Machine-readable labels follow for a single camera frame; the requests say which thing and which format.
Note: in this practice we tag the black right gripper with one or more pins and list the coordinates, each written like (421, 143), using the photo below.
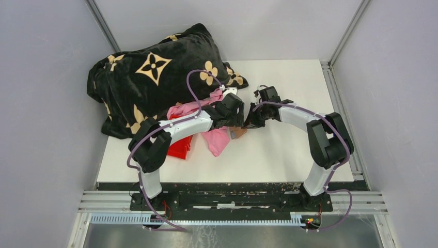
(251, 122)

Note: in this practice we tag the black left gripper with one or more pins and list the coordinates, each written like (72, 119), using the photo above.
(238, 119)

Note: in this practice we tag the tan leather card holder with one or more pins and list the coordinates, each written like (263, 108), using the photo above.
(237, 132)

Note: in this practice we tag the red plastic bin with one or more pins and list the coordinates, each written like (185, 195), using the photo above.
(180, 148)

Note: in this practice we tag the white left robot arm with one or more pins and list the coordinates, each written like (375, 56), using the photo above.
(150, 145)

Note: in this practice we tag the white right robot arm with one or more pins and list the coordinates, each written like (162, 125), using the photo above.
(329, 141)

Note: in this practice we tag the pink cloth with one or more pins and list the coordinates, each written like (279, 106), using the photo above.
(217, 139)

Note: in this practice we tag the black floral blanket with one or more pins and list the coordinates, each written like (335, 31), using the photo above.
(138, 85)

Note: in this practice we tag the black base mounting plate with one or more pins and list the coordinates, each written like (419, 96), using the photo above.
(254, 214)

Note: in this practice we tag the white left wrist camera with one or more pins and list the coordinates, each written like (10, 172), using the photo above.
(231, 90)

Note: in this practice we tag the aluminium frame rails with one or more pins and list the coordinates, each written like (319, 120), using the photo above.
(123, 202)

